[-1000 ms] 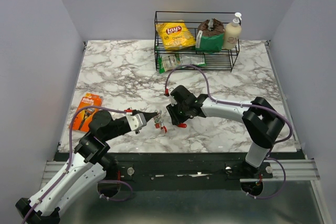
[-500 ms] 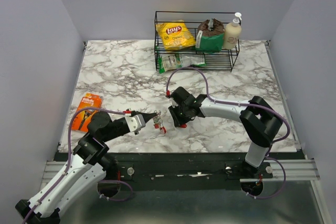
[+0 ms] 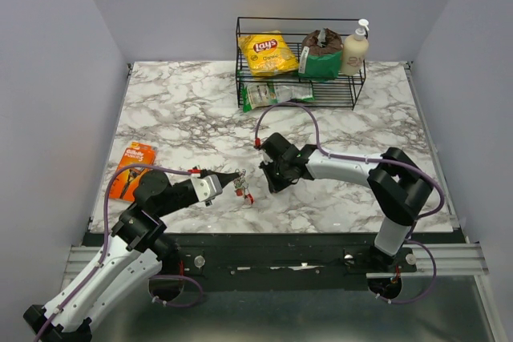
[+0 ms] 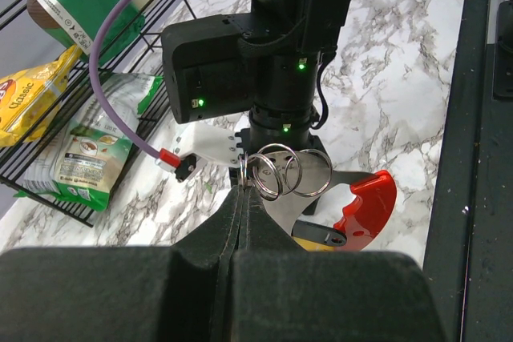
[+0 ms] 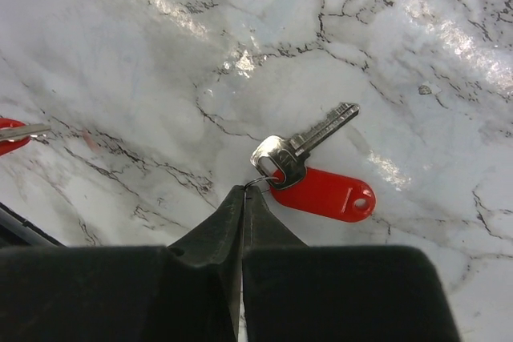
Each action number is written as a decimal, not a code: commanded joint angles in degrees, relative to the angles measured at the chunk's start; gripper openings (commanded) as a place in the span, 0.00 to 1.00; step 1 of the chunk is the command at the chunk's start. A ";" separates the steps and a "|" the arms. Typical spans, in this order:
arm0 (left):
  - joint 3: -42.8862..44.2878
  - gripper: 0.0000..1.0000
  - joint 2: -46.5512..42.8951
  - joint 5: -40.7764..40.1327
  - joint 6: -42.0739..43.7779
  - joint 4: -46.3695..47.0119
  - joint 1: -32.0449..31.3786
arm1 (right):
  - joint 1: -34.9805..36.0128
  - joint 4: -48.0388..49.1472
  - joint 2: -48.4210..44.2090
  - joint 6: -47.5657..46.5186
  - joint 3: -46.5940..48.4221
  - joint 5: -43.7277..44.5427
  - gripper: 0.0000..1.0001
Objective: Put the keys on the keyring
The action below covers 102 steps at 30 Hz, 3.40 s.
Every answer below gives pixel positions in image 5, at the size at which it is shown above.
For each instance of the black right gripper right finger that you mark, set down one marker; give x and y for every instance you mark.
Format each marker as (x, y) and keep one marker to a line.
(265, 237)

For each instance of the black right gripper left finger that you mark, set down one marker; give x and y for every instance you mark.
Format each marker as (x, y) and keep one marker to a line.
(208, 259)

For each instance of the lone key with red tag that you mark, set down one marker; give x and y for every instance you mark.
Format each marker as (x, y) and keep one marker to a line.
(282, 163)

